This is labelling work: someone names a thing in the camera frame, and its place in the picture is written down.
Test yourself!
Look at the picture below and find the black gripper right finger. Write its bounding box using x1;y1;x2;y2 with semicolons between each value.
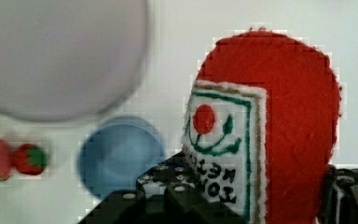
318;165;358;224

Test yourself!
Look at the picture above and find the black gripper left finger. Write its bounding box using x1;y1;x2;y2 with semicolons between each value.
78;152;246;224

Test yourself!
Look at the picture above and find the red felt ketchup bottle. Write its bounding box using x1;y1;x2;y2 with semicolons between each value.
182;29;341;224

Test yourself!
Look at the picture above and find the small blue bowl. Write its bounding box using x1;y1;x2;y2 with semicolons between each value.
77;116;166;200

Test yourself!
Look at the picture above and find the red felt strawberry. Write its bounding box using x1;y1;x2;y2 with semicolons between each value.
12;144;48;175

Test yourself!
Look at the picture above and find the large purple round plate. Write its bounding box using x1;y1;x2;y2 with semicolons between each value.
0;0;148;122

